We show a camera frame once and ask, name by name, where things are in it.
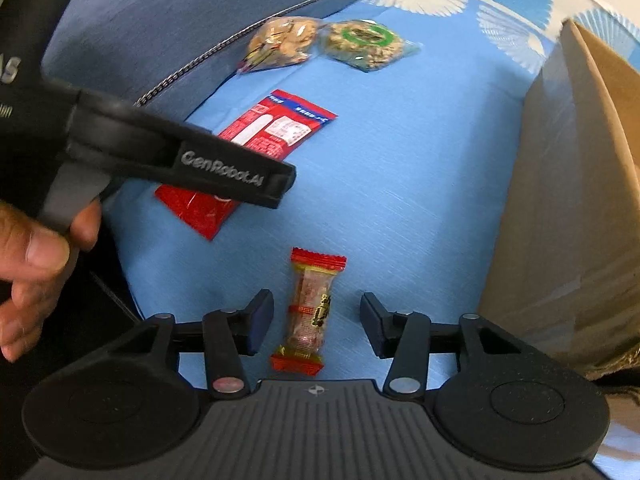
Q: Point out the small red-ended candy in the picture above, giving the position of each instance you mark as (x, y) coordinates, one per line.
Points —
(310, 310)

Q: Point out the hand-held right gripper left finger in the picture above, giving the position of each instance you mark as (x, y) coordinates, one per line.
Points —
(262, 320)

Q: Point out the cardboard box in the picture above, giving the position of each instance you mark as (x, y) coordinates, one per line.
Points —
(565, 210)

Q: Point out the blue patterned sheet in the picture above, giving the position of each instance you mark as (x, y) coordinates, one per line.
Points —
(400, 185)

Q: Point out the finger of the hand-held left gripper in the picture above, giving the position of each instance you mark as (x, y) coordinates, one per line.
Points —
(281, 185)

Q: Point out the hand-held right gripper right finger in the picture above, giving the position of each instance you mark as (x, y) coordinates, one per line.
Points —
(368, 321)

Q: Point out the clear bag of cookies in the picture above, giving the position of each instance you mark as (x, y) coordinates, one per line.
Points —
(285, 40)

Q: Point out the blue sofa backrest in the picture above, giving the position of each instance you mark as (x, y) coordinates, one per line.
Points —
(175, 20)

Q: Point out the person's left hand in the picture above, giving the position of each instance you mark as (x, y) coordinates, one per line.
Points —
(35, 250)

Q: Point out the red and white snack packet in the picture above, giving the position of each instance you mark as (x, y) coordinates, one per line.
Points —
(280, 125)

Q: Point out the clear bag of nut brittle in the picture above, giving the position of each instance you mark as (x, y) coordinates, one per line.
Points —
(365, 42)

